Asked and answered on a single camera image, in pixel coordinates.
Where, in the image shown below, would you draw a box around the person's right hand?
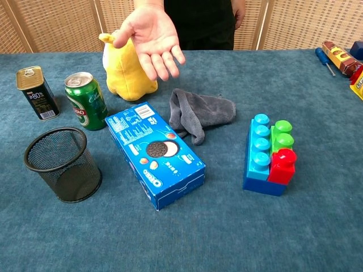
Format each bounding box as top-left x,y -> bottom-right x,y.
112,4 -> 187,82

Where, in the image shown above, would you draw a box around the person's left hand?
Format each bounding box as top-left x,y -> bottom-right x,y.
231,0 -> 246,30

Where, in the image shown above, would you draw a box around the black mesh cup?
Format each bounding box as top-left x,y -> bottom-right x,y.
23,126 -> 103,203

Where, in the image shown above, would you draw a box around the person's right forearm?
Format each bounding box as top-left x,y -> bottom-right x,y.
133,0 -> 165,7

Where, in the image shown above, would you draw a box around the person's black-clothed torso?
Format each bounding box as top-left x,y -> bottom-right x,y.
163,0 -> 237,51

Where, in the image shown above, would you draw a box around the wicker folding screen panel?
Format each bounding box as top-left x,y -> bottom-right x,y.
95,0 -> 137,36
233,0 -> 269,51
256,0 -> 363,51
0,0 -> 104,54

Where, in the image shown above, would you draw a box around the yellow plush toy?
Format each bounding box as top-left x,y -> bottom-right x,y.
98,29 -> 158,102

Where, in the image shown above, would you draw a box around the grey microfibre cloth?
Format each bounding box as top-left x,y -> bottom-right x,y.
168,88 -> 237,146

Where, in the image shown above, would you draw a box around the green beer can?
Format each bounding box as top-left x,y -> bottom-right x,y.
64,71 -> 109,131

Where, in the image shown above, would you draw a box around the brown chocolate box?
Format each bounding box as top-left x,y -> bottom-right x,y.
322,40 -> 363,79

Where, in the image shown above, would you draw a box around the blue Oreo cookie box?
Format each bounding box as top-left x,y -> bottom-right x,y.
104,101 -> 206,211

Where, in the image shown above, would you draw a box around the dark blue box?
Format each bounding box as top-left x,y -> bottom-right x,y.
349,41 -> 363,61

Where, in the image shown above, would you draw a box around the black rectangular tin can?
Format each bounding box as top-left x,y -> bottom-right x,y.
15,65 -> 61,121

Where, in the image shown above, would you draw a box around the green toy block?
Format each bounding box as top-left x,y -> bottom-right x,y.
269,120 -> 294,155

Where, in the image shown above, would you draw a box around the yellow Lipton box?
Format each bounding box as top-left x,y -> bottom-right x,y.
349,70 -> 363,101

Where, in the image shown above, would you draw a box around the light blue toy block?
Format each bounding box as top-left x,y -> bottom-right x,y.
246,113 -> 272,181

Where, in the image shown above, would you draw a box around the red toy block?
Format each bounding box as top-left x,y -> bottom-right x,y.
267,148 -> 298,186

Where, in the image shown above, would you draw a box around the colourful toy building blocks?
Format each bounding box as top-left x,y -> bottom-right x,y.
242,118 -> 288,197

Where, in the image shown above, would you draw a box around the teal table cloth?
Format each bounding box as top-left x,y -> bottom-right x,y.
0,48 -> 363,272

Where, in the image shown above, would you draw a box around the blue handled screwdriver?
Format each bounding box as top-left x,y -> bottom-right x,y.
315,47 -> 337,77

